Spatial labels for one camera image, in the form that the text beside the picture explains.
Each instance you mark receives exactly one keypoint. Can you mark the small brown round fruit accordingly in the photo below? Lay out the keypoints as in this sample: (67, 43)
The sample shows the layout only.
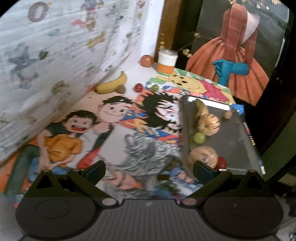
(227, 114)

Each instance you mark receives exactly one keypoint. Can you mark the white printed cartoon cloth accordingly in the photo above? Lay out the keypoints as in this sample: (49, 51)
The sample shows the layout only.
(52, 52)

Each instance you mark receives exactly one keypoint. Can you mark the pale round fruit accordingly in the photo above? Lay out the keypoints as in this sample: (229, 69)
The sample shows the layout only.
(206, 155)

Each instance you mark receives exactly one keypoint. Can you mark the grey metal tray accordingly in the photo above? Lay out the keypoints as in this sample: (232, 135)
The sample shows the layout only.
(231, 141)

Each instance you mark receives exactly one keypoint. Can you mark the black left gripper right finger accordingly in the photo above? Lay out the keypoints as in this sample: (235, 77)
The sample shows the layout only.
(212, 180)

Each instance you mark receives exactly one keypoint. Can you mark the brown wooden door frame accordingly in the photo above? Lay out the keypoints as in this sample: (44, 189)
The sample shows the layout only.
(168, 24)

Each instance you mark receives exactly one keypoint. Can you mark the red cherry tomato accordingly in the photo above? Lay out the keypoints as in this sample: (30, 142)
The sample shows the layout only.
(138, 87)

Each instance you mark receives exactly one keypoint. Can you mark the red apple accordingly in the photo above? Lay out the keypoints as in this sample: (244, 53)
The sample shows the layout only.
(146, 61)

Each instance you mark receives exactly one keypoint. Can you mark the yellow banana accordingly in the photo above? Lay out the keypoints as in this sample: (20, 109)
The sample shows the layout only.
(111, 86)
(201, 111)

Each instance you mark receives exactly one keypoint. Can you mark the green grape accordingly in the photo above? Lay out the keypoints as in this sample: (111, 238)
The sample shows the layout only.
(199, 138)
(154, 88)

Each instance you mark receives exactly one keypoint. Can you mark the cartoon boys drawing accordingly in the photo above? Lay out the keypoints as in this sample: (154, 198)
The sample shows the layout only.
(72, 141)

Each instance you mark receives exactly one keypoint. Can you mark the woman orange dress painting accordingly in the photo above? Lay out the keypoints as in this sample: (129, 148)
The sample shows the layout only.
(240, 45)

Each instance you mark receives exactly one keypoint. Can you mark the anime characters drawing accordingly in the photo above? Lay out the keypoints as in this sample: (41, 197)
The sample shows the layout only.
(142, 154)

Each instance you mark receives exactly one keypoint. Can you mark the small brown kiwi fruit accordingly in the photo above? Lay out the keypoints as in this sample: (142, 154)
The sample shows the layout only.
(121, 89)

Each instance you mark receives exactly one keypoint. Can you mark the white orange jar vase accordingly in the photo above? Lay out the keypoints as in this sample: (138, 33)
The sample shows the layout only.
(166, 61)

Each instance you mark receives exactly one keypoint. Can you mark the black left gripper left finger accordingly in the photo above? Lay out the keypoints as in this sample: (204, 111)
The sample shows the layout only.
(84, 182)

